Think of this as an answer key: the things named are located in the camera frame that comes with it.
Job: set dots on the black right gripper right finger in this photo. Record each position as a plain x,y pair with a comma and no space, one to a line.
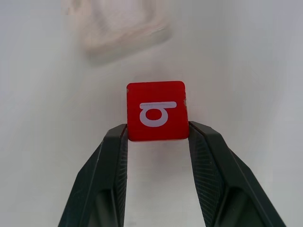
220,179

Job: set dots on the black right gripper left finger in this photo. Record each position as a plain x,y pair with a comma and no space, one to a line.
99,179

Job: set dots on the red letter b block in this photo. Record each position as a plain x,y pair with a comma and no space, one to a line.
157,111

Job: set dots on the light wooden tray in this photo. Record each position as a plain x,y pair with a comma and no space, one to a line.
123,26

